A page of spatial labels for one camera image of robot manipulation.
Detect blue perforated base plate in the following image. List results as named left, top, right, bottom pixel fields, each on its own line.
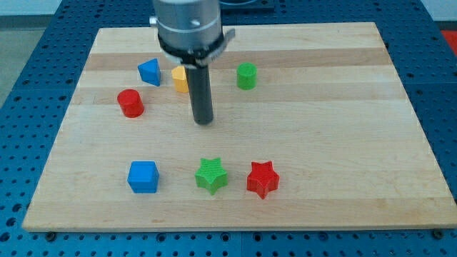
left=1, top=0, right=456, bottom=256

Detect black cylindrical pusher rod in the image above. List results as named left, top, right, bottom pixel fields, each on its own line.
left=185, top=66, right=214, bottom=125

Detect green star block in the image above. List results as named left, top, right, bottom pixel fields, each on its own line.
left=194, top=157, right=228, bottom=195

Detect wooden board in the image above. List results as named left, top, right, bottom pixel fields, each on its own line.
left=22, top=22, right=456, bottom=232

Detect red cylinder block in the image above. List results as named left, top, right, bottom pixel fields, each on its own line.
left=117, top=89, right=144, bottom=118

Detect metal hose clamp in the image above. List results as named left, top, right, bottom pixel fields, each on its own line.
left=158, top=29, right=236, bottom=69

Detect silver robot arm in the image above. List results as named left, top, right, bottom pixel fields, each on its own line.
left=152, top=0, right=224, bottom=53

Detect blue triangular prism block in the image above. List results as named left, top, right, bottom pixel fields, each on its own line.
left=138, top=59, right=161, bottom=86

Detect green cylinder block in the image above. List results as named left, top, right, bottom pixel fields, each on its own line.
left=236, top=62, right=257, bottom=90

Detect yellow pentagon block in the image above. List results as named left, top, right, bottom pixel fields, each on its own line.
left=171, top=66, right=189, bottom=93

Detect red star block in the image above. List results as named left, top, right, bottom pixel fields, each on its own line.
left=246, top=161, right=280, bottom=199

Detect blue cube block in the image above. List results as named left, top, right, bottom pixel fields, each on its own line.
left=127, top=161, right=159, bottom=193

